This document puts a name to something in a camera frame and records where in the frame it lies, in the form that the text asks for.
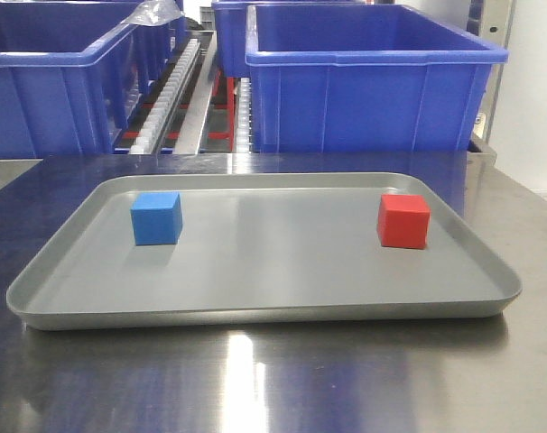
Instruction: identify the blue bin front left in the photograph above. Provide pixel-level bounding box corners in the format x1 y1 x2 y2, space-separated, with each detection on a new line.
0 1 171 159

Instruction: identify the blue cube block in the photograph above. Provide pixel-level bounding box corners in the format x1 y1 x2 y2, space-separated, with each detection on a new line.
130 191 183 246

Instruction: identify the blue bin front right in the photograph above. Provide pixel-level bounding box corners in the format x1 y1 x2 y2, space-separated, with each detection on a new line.
246 3 508 152

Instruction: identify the grey metal tray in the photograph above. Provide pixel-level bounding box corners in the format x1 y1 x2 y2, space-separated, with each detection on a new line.
6 172 522 330

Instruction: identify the red shelf frame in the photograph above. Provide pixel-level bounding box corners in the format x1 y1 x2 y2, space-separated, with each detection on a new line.
115 70 229 154

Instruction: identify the blue bin rear centre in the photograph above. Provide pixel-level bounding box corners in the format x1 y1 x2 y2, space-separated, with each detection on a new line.
211 0 365 78

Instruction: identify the clear plastic bag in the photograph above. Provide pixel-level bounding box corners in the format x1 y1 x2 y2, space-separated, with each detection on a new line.
123 0 184 27

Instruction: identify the blue bin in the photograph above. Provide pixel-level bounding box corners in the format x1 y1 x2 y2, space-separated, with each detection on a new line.
0 1 171 159
211 0 365 78
246 3 508 152

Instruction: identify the red cube block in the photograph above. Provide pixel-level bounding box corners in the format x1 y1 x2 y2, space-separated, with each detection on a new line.
376 194 431 250

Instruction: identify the white roller conveyor rail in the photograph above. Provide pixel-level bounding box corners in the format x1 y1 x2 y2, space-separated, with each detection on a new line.
128 39 201 155

